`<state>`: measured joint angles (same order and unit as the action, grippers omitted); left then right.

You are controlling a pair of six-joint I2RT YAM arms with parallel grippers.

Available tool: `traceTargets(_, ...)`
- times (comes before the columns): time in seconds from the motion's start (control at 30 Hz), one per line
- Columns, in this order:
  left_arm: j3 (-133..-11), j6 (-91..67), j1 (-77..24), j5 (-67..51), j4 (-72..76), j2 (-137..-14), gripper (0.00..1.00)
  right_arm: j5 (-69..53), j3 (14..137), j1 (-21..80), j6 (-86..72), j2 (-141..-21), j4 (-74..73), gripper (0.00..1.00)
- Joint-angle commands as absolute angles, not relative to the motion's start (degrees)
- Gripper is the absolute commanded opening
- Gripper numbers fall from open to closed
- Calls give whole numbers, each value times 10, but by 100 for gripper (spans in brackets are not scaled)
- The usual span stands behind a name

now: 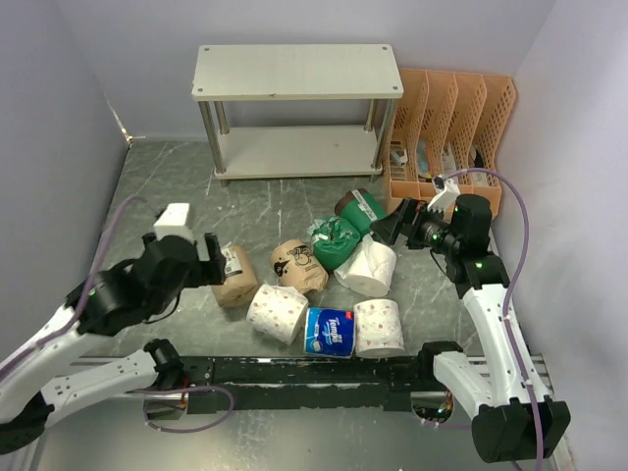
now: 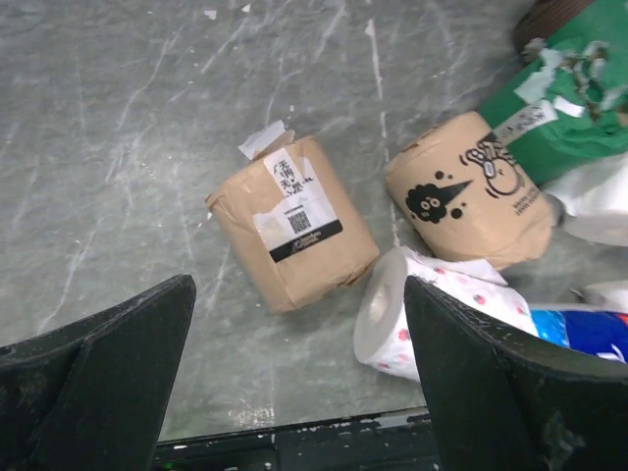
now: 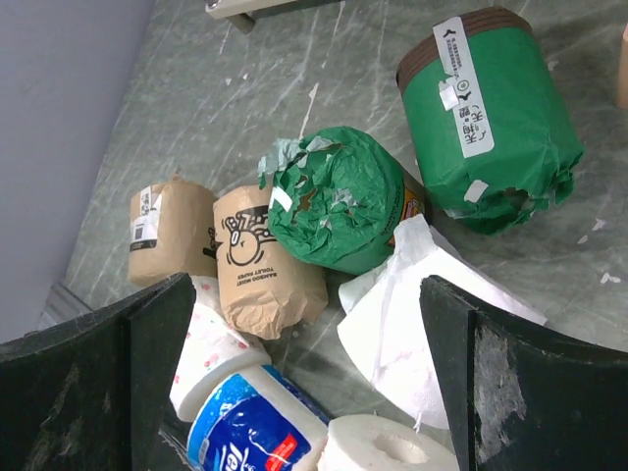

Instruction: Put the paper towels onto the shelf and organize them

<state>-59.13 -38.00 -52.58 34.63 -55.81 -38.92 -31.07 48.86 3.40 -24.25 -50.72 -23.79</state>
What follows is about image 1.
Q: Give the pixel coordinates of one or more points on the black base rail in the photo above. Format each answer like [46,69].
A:
[266,383]

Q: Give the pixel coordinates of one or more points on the brown roll with QR label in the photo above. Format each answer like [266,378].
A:
[241,283]

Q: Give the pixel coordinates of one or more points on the brown roll with cartoon print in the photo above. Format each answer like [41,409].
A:
[296,266]

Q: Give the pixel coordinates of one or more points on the white two-tier shelf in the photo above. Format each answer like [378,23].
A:
[301,72]

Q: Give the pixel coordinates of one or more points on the green roll with torn top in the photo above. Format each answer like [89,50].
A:
[333,241]

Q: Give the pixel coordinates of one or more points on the blue Tempo tissue roll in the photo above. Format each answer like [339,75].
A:
[329,332]

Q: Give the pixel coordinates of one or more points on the green roll with brown end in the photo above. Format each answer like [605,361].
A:
[360,208]

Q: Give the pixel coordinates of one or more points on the plain white paper roll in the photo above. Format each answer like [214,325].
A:
[369,269]

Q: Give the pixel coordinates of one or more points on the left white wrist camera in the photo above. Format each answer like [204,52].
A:
[176,220]

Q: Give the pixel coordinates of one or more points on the orange plastic file organizer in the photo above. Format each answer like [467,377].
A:
[443,122]

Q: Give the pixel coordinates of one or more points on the floral white roll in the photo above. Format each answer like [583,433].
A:
[378,329]
[278,312]

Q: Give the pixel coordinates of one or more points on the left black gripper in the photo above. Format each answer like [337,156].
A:
[213,269]

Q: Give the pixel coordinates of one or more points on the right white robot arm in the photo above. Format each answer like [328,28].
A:
[513,416]

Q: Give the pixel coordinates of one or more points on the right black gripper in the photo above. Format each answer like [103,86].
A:
[405,219]

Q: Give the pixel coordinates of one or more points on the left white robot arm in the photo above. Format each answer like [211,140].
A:
[35,391]

